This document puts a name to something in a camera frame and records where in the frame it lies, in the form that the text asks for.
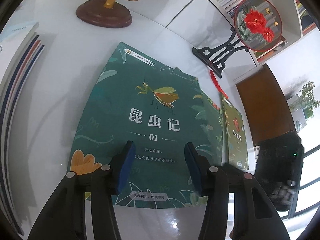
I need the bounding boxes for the round red flower fan ornament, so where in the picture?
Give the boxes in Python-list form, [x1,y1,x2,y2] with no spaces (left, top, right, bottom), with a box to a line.
[192,0,283,78]

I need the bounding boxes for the potted green plant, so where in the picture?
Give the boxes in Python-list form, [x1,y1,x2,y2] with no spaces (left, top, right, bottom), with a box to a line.
[287,81,319,131]

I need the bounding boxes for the white bookshelf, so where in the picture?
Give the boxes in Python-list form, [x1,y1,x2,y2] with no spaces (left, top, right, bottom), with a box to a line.
[130,0,318,81]

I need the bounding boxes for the olive green insect book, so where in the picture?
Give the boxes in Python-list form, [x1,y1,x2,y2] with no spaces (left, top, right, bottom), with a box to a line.
[220,95,249,170]

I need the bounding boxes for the brown wooden cabinet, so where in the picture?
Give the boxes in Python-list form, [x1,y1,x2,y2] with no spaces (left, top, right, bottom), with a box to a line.
[236,64,295,146]

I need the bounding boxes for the teal green book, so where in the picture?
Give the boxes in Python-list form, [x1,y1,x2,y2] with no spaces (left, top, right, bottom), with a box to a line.
[69,43,207,209]

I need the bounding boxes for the yellow globe on wooden base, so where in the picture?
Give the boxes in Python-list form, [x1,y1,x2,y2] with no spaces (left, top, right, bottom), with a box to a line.
[75,0,185,29]

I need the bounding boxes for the blue fairy tale book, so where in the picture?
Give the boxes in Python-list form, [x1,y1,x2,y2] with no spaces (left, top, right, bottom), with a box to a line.
[1,34,44,235]

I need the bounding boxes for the dark green beetle insect book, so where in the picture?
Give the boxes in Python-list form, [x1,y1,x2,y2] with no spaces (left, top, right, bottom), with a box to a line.
[192,92,227,207]

